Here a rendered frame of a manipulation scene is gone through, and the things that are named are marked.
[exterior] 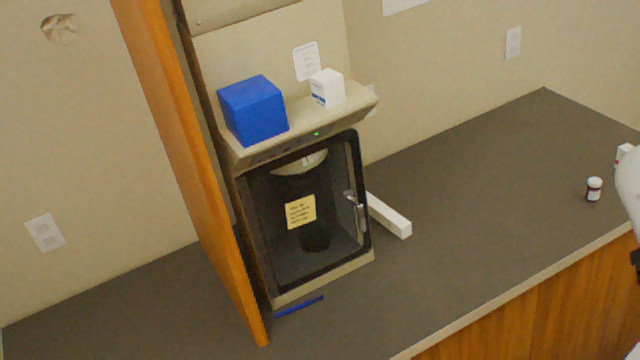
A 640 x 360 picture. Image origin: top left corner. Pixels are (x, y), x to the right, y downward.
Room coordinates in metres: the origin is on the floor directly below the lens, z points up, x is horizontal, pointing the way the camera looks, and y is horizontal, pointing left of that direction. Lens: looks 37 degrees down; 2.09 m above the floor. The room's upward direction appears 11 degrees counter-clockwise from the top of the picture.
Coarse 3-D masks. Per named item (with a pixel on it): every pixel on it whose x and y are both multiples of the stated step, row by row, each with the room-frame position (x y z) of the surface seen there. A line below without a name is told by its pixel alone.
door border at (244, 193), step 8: (240, 184) 1.01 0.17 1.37; (240, 192) 1.00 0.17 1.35; (248, 192) 1.01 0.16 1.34; (248, 200) 1.01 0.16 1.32; (248, 208) 1.01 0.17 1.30; (256, 216) 1.01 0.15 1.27; (256, 224) 1.01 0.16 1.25; (256, 232) 1.01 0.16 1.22; (256, 240) 1.01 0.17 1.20; (256, 248) 1.00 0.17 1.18; (264, 248) 1.01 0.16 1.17; (264, 256) 1.01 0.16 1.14; (264, 264) 1.01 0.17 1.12; (264, 272) 1.01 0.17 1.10; (272, 272) 1.01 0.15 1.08; (272, 280) 1.01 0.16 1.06; (272, 288) 1.01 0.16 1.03
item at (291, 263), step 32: (288, 160) 1.05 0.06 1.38; (320, 160) 1.08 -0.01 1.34; (352, 160) 1.11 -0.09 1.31; (256, 192) 1.02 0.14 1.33; (288, 192) 1.05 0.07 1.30; (320, 192) 1.08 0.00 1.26; (352, 192) 1.11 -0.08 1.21; (320, 224) 1.07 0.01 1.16; (352, 224) 1.10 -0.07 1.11; (288, 256) 1.03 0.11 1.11; (320, 256) 1.06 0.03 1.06; (352, 256) 1.10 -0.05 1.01; (288, 288) 1.03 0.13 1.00
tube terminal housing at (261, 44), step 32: (320, 0) 1.12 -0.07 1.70; (224, 32) 1.04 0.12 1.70; (256, 32) 1.06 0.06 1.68; (288, 32) 1.09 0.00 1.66; (320, 32) 1.11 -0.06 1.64; (192, 64) 1.08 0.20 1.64; (224, 64) 1.03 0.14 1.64; (256, 64) 1.06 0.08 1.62; (288, 64) 1.08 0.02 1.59; (288, 96) 1.08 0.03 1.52; (352, 128) 1.13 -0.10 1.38; (224, 160) 1.05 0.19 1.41; (256, 256) 1.02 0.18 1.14
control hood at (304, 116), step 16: (352, 80) 1.12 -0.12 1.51; (352, 96) 1.05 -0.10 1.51; (368, 96) 1.04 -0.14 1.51; (288, 112) 1.03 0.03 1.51; (304, 112) 1.02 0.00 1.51; (320, 112) 1.01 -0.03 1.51; (336, 112) 1.00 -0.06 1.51; (352, 112) 1.00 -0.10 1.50; (368, 112) 1.07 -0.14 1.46; (224, 128) 1.02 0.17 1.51; (304, 128) 0.96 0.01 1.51; (320, 128) 0.99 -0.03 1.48; (336, 128) 1.06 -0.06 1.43; (224, 144) 1.00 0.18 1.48; (240, 144) 0.94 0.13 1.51; (256, 144) 0.93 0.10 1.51; (272, 144) 0.94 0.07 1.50; (240, 160) 0.92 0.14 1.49
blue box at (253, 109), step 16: (256, 80) 1.02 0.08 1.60; (224, 96) 0.98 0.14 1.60; (240, 96) 0.97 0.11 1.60; (256, 96) 0.95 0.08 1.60; (272, 96) 0.95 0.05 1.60; (224, 112) 0.99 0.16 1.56; (240, 112) 0.93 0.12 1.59; (256, 112) 0.94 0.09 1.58; (272, 112) 0.95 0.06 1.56; (240, 128) 0.92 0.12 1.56; (256, 128) 0.93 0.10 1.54; (272, 128) 0.95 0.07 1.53; (288, 128) 0.96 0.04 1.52
